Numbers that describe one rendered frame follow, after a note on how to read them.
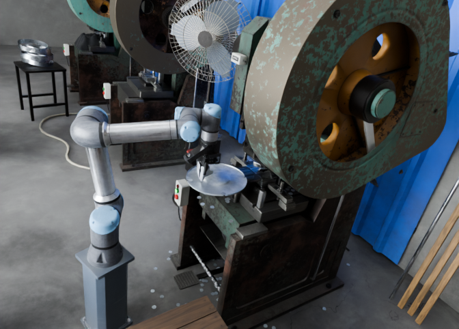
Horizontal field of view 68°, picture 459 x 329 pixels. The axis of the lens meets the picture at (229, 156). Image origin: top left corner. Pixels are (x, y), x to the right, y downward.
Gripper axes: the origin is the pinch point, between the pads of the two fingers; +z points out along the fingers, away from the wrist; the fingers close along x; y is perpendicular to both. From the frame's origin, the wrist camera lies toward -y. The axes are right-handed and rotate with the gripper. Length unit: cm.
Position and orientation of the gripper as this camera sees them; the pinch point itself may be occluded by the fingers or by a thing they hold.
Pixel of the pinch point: (199, 178)
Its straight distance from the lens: 158.4
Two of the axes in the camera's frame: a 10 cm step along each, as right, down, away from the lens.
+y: 8.5, -1.2, 5.2
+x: -5.1, -4.5, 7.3
